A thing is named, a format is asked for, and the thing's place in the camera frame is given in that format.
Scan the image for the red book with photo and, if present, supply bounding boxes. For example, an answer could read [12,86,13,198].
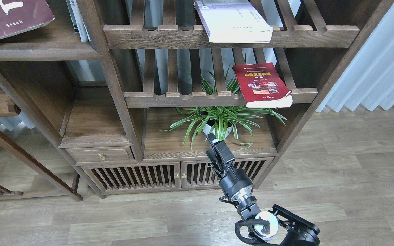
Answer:
[233,62,293,108]

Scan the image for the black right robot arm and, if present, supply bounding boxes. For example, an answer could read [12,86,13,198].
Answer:
[206,133,320,246]

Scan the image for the upright white books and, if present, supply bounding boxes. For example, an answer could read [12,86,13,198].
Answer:
[67,0,91,42]

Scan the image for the white plant pot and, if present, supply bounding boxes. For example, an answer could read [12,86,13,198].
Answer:
[203,120,233,140]

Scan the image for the dark wooden bookshelf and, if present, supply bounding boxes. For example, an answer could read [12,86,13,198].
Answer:
[0,0,394,197]

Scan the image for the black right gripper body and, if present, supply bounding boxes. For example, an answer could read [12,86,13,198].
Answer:
[219,167,253,203]

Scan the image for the white paperback book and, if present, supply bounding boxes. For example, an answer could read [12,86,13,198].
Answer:
[194,0,273,43]

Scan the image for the brass drawer knob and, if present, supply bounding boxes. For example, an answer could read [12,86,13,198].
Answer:
[98,153,106,160]

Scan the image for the green spider plant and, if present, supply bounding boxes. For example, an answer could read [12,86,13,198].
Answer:
[163,63,287,151]

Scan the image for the white curtain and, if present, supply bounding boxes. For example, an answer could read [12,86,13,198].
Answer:
[316,3,394,112]

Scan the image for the maroon book white characters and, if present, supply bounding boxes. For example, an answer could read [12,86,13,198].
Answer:
[0,0,55,39]

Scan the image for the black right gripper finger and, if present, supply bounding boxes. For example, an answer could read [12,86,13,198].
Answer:
[206,133,235,178]

